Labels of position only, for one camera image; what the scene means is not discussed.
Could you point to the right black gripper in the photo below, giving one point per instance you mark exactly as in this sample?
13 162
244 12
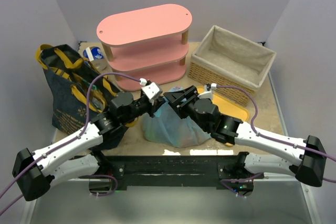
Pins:
184 102

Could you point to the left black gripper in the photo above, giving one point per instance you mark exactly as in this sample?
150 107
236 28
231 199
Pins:
153 105

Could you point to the blue plastic bag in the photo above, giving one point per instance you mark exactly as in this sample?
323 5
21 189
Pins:
166 127

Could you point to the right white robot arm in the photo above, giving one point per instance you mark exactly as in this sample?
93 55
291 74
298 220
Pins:
302 158

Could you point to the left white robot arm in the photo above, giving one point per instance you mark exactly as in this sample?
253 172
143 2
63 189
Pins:
37 172

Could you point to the yellow tray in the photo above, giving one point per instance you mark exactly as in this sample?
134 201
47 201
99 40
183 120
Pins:
227 107

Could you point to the pink three-tier shelf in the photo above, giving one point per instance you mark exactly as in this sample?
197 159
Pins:
150 43

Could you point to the wicker basket with liner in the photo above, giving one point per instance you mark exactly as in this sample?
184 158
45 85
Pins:
229 59

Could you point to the blue white can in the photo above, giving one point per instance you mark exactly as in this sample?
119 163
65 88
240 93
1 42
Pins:
95 56

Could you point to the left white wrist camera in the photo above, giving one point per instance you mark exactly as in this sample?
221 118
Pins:
150 89

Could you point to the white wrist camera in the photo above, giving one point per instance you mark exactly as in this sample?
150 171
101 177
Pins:
208 92
150 89

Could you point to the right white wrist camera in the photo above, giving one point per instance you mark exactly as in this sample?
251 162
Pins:
208 92

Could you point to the black base frame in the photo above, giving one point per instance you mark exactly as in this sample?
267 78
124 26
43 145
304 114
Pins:
219 171

